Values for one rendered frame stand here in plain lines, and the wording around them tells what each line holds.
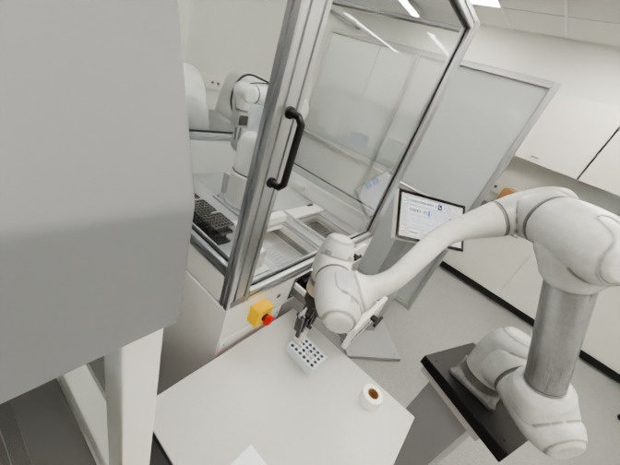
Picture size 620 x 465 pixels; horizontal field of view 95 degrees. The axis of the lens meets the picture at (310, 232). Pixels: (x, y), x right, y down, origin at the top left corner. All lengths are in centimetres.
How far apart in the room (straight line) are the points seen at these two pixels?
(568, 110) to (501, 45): 122
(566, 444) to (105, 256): 115
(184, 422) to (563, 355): 99
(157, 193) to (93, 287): 8
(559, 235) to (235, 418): 91
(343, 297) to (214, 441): 51
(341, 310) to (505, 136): 213
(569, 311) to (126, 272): 88
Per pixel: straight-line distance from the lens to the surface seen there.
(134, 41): 23
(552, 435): 117
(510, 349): 126
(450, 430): 147
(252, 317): 102
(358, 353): 227
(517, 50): 478
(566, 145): 417
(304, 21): 65
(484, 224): 88
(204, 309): 102
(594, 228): 78
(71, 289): 25
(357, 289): 69
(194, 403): 97
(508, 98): 261
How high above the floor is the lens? 162
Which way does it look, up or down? 28 degrees down
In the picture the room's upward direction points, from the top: 21 degrees clockwise
